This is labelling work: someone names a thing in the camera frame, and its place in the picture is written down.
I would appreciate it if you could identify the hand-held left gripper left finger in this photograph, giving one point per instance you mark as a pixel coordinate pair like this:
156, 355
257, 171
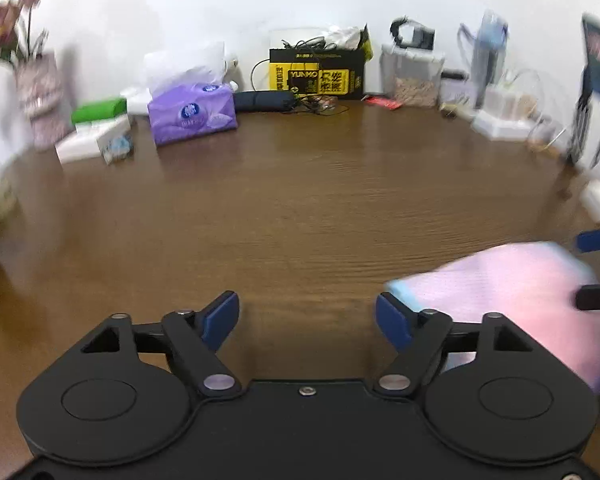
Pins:
222, 316

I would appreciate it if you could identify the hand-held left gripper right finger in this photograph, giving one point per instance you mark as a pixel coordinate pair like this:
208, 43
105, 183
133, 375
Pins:
393, 320

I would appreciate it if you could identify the pink and blue mesh garment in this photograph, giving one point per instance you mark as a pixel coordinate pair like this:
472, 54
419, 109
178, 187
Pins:
520, 285

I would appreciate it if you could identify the white desk organizer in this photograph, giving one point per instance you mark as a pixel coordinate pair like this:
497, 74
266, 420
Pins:
502, 120

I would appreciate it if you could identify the small blue printed packet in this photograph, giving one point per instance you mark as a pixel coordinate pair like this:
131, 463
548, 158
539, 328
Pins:
117, 147

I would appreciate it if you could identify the purple tissue pack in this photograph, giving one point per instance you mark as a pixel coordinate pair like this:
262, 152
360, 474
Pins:
192, 112

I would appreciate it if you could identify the small clear box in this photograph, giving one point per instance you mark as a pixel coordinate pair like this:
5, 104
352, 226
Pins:
457, 90

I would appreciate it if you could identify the blue water bottle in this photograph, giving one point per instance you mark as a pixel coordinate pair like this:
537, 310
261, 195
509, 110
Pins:
485, 60

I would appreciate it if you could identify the red flat packet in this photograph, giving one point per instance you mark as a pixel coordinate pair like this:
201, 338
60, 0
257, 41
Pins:
384, 102

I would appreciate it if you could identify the dark blue pouch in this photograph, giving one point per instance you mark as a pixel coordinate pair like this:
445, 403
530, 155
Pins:
262, 101

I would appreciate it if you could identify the white flat box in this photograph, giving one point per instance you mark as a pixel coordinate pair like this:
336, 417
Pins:
87, 142

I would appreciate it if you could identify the green box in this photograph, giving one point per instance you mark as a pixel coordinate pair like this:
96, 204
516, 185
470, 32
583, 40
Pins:
99, 110

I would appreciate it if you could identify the clear plastic snack container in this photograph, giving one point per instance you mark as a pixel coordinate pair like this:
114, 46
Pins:
412, 80

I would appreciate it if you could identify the yellow and black cardboard box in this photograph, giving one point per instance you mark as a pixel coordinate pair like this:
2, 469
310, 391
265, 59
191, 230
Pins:
317, 72

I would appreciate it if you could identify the pink flower plant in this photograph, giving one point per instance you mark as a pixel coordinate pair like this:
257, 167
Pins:
15, 15

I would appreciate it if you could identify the white round camera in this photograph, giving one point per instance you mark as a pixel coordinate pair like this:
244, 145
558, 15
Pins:
231, 77

